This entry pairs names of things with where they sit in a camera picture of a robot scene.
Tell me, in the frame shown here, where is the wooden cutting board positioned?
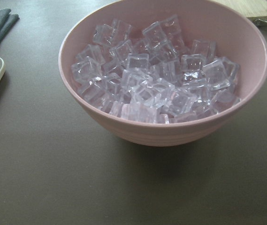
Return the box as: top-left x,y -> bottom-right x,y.
216,0 -> 267,17

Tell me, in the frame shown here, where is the pink bowl of ice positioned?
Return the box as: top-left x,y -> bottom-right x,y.
59,0 -> 267,146

